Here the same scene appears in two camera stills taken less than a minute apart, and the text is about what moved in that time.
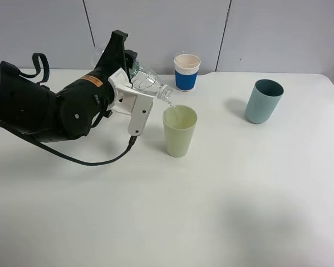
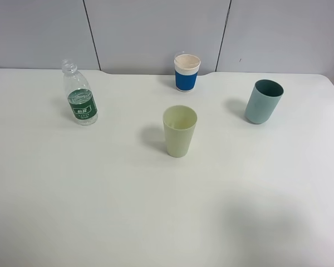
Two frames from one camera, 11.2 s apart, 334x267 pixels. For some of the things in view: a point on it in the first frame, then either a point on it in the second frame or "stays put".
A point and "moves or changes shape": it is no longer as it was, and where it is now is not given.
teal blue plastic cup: (263, 99) stays put
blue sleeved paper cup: (186, 67) stays put
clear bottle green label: (145, 80) moves or changes shape
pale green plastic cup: (179, 121) stays put
